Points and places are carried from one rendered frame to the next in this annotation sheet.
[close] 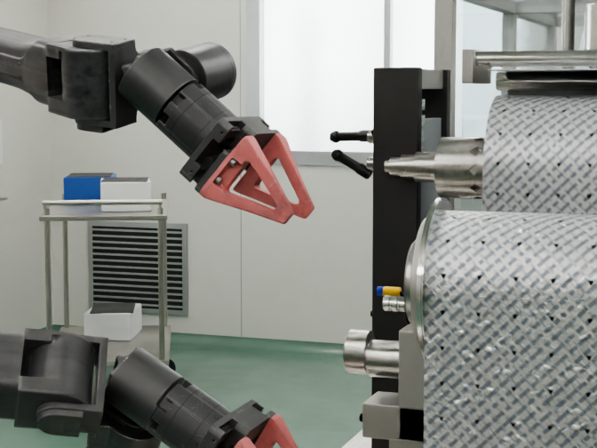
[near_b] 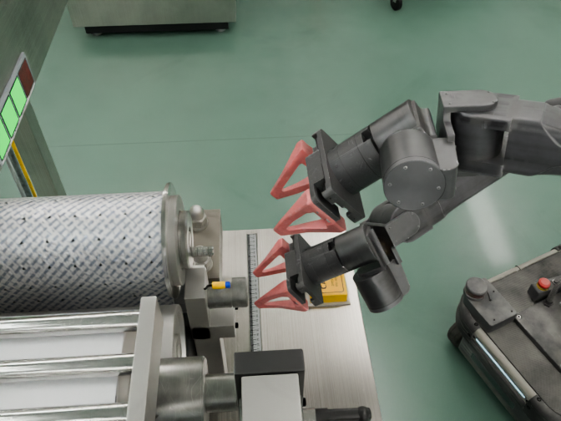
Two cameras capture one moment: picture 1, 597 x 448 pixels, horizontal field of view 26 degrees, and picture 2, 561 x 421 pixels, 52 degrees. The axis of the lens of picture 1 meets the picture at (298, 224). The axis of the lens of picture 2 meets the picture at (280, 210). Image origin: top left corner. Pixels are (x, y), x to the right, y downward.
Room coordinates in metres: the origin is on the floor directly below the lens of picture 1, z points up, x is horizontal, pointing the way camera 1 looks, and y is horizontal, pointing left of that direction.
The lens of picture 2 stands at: (1.59, -0.18, 1.81)
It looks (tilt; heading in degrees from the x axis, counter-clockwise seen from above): 47 degrees down; 157
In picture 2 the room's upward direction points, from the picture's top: straight up
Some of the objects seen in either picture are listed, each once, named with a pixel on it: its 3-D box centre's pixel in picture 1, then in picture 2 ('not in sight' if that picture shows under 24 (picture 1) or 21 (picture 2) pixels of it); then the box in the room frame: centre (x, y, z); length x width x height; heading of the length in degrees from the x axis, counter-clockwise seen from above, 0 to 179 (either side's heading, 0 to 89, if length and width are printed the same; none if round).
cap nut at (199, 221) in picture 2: not in sight; (196, 215); (0.89, -0.05, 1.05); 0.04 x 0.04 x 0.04
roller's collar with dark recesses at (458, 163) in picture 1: (468, 167); (171, 395); (1.35, -0.18, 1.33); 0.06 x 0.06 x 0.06; 71
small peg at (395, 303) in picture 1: (399, 303); (202, 251); (1.12, -0.09, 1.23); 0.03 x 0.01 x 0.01; 71
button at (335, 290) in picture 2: not in sight; (326, 284); (1.03, 0.15, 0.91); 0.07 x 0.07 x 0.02; 71
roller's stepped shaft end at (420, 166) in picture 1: (412, 166); (240, 391); (1.37, -0.12, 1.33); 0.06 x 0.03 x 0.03; 71
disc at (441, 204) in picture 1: (439, 283); (172, 240); (1.10, -0.12, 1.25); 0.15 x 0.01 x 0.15; 161
